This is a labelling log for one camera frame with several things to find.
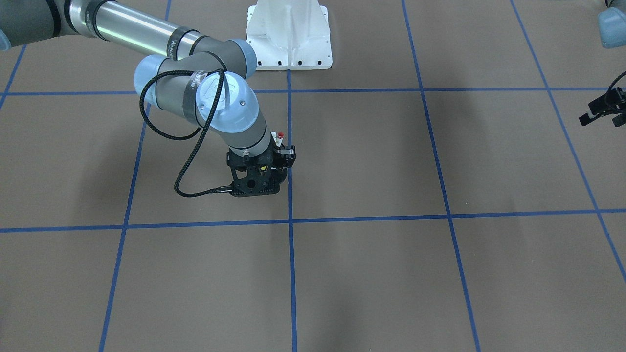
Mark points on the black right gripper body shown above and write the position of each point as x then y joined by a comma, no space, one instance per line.
289,154

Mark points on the red marker pen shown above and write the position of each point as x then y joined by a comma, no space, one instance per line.
278,138

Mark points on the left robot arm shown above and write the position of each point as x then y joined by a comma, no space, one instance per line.
612,24

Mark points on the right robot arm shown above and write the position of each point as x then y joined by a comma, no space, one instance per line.
188,83

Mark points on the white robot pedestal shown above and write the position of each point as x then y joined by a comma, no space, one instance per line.
290,35

